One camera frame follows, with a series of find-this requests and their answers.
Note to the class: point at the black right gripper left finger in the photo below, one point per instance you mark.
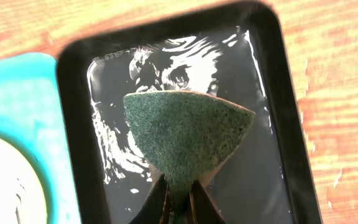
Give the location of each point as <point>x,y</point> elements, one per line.
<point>155,208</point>

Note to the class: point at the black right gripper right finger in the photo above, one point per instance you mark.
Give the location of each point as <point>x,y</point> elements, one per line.
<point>202,210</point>

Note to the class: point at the green scouring sponge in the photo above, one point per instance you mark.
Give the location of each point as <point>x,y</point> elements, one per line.
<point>185,134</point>

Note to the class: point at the yellow plate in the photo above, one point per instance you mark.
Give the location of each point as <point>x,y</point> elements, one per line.
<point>22,198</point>

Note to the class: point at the black plastic water tray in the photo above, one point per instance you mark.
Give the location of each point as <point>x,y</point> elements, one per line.
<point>235,52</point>

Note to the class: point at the teal plastic tray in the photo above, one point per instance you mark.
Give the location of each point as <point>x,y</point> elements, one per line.
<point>31,120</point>

